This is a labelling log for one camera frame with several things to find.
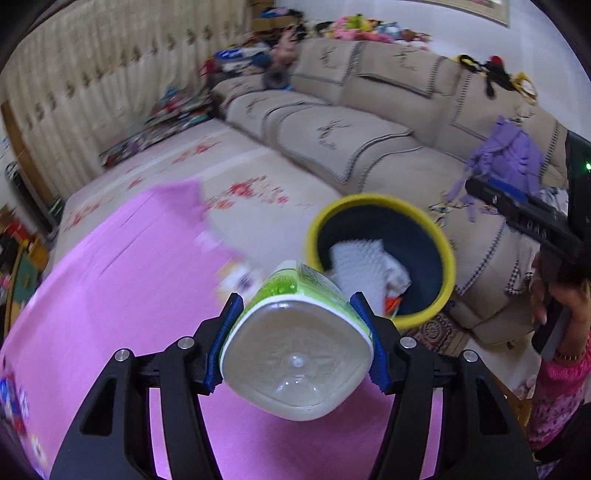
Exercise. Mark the stack of books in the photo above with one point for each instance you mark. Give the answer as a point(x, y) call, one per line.
point(180, 108)

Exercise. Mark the patterned red rug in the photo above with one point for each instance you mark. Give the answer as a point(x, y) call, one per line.
point(436, 334)

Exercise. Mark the beige embroidered curtain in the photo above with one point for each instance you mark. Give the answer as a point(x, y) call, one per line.
point(92, 55)

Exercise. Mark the red snack packet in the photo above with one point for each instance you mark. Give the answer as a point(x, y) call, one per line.
point(393, 304)

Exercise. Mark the green label plastic bottle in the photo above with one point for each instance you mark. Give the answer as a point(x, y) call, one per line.
point(295, 369)

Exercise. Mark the purple cloth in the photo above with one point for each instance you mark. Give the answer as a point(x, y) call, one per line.
point(508, 152)

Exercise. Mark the yellow rimmed dark trash bin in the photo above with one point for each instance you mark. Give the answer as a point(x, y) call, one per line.
point(415, 240)

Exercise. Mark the pink floral tablecloth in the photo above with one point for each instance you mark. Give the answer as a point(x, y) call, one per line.
point(115, 286)

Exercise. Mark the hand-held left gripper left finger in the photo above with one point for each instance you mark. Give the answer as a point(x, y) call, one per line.
point(226, 337)

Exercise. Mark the pile of plush toys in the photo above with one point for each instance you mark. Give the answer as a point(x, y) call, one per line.
point(360, 25)

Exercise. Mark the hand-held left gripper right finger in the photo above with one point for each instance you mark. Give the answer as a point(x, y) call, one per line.
point(375, 337)

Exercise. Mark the black yellow plush toy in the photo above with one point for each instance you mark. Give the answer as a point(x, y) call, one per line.
point(494, 76)

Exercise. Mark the beige sofa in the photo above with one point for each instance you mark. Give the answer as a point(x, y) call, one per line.
point(392, 120)

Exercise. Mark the dark round cushion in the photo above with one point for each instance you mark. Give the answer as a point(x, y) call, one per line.
point(276, 79)

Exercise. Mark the framed flower picture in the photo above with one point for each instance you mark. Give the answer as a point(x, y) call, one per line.
point(485, 9)

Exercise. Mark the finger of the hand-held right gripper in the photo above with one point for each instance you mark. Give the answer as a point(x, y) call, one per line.
point(521, 207)

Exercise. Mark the person's right hand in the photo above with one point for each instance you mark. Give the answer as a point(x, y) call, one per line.
point(579, 309)

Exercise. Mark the white floral bed mat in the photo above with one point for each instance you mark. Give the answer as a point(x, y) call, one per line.
point(184, 157)

